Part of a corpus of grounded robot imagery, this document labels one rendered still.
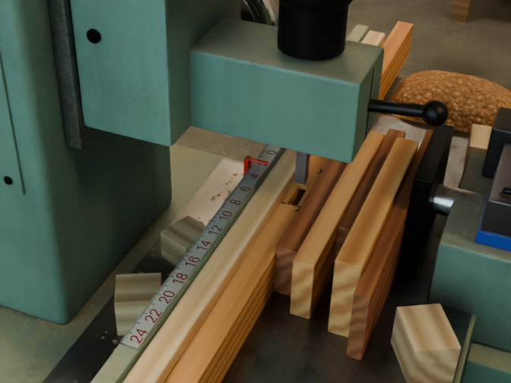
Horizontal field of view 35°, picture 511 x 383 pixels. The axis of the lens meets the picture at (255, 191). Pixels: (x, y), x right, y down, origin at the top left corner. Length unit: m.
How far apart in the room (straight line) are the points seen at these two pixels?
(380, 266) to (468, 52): 2.66
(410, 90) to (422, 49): 2.29
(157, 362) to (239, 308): 0.08
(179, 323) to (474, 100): 0.45
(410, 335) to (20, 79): 0.34
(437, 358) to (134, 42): 0.31
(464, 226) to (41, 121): 0.33
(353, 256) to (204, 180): 0.40
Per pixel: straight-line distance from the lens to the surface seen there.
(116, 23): 0.60
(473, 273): 0.63
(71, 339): 0.76
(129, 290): 0.74
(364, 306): 0.57
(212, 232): 0.62
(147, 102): 0.62
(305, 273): 0.60
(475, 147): 0.78
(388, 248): 0.60
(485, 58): 3.19
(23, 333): 0.78
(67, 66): 0.64
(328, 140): 0.61
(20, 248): 0.73
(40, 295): 0.76
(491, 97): 0.89
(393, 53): 0.94
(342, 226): 0.64
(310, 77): 0.59
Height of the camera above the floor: 1.34
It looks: 36 degrees down
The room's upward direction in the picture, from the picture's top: 2 degrees clockwise
